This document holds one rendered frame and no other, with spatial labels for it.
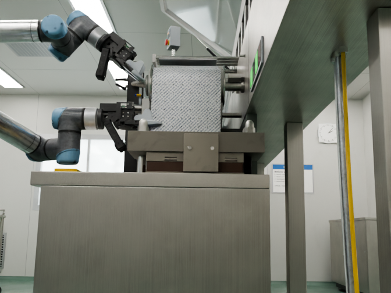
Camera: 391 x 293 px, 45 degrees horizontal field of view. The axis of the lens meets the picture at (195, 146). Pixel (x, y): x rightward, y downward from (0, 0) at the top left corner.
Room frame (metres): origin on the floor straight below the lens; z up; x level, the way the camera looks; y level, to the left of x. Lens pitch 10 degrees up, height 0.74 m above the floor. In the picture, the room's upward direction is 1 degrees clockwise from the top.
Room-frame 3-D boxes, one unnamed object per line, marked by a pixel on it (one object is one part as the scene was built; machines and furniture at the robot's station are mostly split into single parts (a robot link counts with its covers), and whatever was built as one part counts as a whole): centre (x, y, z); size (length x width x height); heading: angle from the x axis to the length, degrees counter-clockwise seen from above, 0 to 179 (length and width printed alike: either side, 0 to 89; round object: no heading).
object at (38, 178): (2.56, 0.11, 0.88); 2.52 x 0.66 x 0.04; 179
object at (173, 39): (2.17, 0.12, 1.66); 0.07 x 0.07 x 0.10; 17
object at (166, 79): (1.75, 0.03, 1.16); 0.39 x 0.23 x 0.51; 179
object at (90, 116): (1.57, 0.35, 1.11); 0.08 x 0.05 x 0.08; 179
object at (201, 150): (1.35, -0.02, 0.96); 0.10 x 0.03 x 0.11; 89
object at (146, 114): (1.54, 0.16, 1.11); 0.09 x 0.03 x 0.06; 88
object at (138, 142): (1.44, 0.00, 1.00); 0.40 x 0.16 x 0.06; 89
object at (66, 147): (1.57, 0.44, 1.01); 0.11 x 0.08 x 0.11; 57
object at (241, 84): (1.62, -0.13, 1.25); 0.07 x 0.04 x 0.04; 89
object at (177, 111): (1.56, 0.03, 1.11); 0.23 x 0.01 x 0.18; 89
